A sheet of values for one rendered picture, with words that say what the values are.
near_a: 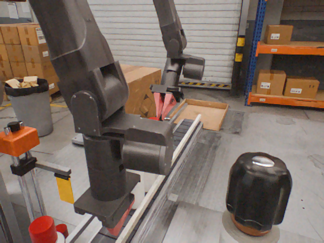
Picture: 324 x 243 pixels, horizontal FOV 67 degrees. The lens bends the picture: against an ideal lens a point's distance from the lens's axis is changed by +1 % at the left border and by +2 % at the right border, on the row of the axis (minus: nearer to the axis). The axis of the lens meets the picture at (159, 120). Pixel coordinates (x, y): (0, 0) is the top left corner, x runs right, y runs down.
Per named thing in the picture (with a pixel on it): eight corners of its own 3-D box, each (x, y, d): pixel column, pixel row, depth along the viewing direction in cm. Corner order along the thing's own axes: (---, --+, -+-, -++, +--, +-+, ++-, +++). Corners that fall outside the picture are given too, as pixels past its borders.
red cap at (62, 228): (62, 245, 61) (59, 236, 60) (51, 240, 62) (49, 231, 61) (71, 234, 64) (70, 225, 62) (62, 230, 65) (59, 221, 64)
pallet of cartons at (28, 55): (47, 105, 382) (31, 27, 334) (2, 100, 400) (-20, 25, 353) (86, 84, 488) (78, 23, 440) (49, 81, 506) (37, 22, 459)
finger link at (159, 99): (169, 117, 71) (177, 88, 73) (147, 114, 73) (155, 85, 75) (174, 124, 77) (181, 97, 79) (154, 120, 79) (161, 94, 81)
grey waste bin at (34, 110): (40, 142, 275) (28, 89, 250) (9, 137, 286) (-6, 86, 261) (64, 126, 313) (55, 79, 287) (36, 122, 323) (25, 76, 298)
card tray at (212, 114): (218, 131, 118) (219, 124, 116) (168, 122, 127) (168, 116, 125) (227, 110, 143) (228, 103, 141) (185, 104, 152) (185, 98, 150)
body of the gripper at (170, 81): (179, 92, 72) (185, 70, 74) (148, 88, 76) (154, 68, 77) (183, 100, 78) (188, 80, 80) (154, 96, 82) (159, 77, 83)
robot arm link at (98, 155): (94, 114, 37) (72, 130, 32) (136, 119, 35) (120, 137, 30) (99, 152, 40) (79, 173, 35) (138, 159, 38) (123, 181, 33)
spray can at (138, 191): (139, 212, 64) (137, 145, 56) (122, 207, 66) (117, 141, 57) (148, 199, 68) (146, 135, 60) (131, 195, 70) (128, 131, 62)
